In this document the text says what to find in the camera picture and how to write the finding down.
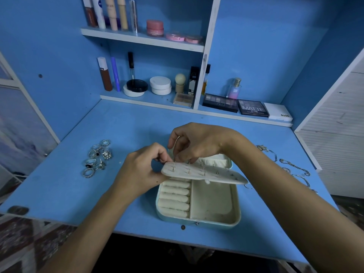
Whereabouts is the person's right forearm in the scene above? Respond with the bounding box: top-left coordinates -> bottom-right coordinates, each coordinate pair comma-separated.
233,136 -> 364,273

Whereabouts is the tall beige cosmetic tube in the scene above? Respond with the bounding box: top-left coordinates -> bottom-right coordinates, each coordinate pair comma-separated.
105,0 -> 118,32

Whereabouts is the white tube blue label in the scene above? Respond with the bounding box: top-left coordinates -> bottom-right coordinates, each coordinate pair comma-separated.
91,0 -> 107,30

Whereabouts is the pink round jar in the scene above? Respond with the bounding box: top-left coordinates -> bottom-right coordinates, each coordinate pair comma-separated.
146,20 -> 165,37

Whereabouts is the small pink perfume bottle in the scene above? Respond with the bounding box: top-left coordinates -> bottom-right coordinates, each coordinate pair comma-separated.
227,78 -> 242,100

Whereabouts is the pile of silver bracelets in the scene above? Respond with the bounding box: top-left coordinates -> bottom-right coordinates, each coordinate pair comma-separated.
245,145 -> 319,194

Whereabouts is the black cosmetic bottle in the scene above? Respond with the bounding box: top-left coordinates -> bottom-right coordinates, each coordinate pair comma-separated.
188,66 -> 200,96

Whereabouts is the black makeup brush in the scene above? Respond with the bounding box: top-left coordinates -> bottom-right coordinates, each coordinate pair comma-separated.
128,52 -> 136,82

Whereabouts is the white framed marbled panel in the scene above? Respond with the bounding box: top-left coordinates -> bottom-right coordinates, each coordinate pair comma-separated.
0,51 -> 60,185

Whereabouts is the pile of silver rings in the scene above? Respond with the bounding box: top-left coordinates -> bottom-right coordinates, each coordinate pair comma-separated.
81,139 -> 113,179

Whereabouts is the person's right hand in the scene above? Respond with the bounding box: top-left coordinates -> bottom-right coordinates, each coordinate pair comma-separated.
168,122 -> 251,165

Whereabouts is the beige makeup sponge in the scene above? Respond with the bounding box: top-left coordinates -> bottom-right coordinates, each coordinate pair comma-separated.
174,73 -> 187,94

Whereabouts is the blue cosmetic tube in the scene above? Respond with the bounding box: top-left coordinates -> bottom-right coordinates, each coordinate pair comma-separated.
111,57 -> 122,92

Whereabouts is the white flat box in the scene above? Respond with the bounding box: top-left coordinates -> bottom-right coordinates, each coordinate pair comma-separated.
264,102 -> 293,123

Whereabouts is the black lettered eyeshadow palette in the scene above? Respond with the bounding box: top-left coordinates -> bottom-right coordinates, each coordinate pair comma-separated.
238,99 -> 270,118

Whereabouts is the square brown powder compact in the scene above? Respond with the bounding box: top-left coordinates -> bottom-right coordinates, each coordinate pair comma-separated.
173,93 -> 195,108

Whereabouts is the dark eyeshadow palette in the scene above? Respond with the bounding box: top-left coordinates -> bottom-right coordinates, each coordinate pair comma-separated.
203,94 -> 240,113

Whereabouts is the brown lipstick tube white cap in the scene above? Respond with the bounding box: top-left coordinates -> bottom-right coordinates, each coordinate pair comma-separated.
97,57 -> 113,92

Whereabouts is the person's left forearm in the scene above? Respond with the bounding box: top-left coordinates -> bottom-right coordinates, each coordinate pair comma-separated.
40,187 -> 143,273

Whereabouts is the short beige cosmetic tube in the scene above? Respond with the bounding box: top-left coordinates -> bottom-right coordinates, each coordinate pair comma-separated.
116,0 -> 129,31

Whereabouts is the person's left hand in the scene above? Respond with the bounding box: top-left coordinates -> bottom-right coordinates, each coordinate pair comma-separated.
114,143 -> 174,199

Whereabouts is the white slatted cabinet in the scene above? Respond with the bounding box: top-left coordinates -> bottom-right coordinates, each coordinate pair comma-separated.
295,48 -> 364,198

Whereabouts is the thin dark cosmetic bottle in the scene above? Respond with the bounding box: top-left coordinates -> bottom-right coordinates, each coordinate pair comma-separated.
201,64 -> 211,96

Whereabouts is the white bowl black inside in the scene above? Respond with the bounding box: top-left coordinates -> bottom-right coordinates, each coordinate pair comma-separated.
123,79 -> 149,98

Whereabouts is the cream jewellery box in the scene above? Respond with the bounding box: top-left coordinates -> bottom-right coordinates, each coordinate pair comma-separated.
155,153 -> 249,229

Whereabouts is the person's dark clothing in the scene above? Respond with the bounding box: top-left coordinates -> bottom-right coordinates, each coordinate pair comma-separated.
108,233 -> 285,273

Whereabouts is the white round cream jar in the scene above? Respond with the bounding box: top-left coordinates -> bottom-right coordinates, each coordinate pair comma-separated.
149,76 -> 173,96

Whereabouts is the white shelf unit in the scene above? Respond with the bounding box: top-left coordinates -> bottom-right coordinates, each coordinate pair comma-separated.
80,0 -> 293,127

